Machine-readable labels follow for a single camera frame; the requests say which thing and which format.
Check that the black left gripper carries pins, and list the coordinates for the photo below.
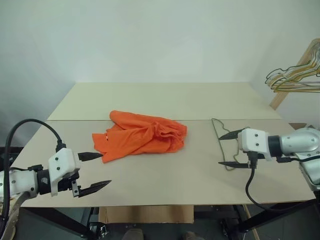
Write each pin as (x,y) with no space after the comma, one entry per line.
(66,183)

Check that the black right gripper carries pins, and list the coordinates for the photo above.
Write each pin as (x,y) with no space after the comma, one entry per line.
(260,156)

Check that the orange t-shirt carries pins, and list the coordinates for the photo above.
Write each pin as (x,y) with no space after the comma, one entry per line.
(140,137)

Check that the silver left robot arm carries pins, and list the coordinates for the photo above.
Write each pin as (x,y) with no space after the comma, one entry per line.
(21,181)

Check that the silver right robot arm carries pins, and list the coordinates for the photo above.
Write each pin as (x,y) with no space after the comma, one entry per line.
(300,140)

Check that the flat cardboard sheet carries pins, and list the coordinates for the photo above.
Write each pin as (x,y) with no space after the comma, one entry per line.
(146,214)

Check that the wooden clothes rack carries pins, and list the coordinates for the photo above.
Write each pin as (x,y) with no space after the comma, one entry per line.
(280,96)

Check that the dark rounded shape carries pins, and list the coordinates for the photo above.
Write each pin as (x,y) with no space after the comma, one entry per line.
(193,236)
(133,235)

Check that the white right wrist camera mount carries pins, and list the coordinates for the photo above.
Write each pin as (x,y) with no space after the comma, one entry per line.
(252,140)

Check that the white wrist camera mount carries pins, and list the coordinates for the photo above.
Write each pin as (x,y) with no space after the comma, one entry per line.
(252,140)
(61,162)

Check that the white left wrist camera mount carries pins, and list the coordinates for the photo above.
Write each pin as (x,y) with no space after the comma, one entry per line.
(61,162)

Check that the black metal table frame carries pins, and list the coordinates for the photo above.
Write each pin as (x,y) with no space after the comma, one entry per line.
(252,220)

